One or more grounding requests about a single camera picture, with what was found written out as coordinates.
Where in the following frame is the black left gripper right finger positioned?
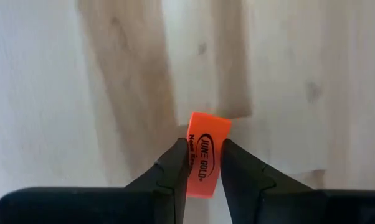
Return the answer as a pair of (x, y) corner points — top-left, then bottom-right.
(221, 138), (375, 224)

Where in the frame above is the orange eraser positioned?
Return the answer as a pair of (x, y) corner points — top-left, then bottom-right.
(186, 111), (233, 199)

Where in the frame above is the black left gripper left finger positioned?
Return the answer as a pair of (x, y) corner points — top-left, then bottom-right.
(0, 138), (191, 224)

